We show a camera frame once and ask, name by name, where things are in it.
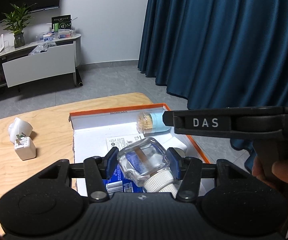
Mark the white power adapter box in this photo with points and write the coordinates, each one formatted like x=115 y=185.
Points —
x=166 y=140

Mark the potted green plant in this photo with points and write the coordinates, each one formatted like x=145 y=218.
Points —
x=15 y=22

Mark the orange-rimmed white tray box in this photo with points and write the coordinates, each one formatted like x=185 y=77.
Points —
x=90 y=129

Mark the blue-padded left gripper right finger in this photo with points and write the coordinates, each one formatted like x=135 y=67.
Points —
x=175 y=163

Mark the clear glass liquid bottle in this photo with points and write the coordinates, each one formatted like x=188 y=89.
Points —
x=145 y=163

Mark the white cube charger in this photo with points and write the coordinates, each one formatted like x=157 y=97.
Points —
x=25 y=148

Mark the blue toothpaste box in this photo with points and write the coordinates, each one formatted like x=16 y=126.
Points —
x=118 y=183

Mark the dark blue curtain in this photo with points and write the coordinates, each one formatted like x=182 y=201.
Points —
x=218 y=53

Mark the white plug-in vaporizer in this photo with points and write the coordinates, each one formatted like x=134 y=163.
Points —
x=19 y=127

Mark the toothpick jar light blue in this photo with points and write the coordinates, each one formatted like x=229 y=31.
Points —
x=148 y=123

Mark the white TV cabinet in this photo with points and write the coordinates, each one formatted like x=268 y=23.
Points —
x=19 y=67

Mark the black green display box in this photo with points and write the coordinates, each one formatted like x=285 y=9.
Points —
x=62 y=22

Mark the right hand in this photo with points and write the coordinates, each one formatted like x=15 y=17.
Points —
x=279 y=169

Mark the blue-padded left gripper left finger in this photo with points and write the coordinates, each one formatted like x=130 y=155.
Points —
x=110 y=162

